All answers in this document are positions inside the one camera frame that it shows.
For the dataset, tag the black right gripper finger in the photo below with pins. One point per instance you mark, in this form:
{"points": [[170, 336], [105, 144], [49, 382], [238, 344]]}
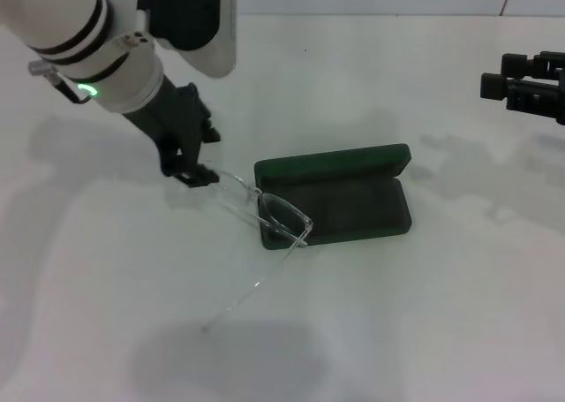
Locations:
{"points": [[494, 86], [514, 62]]}

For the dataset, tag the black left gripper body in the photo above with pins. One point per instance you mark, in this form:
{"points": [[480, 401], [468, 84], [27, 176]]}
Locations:
{"points": [[172, 119]]}

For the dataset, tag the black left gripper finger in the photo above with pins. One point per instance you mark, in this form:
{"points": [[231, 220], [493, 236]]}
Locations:
{"points": [[198, 174], [211, 134]]}

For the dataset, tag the clear transparent glasses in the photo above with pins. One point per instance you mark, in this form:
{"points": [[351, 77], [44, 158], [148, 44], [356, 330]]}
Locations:
{"points": [[304, 218]]}

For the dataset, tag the green glasses case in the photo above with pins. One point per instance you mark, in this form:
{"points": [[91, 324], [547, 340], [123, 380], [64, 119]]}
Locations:
{"points": [[353, 199]]}

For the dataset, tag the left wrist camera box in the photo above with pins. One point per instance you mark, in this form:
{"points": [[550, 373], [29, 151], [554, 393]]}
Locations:
{"points": [[194, 13]]}

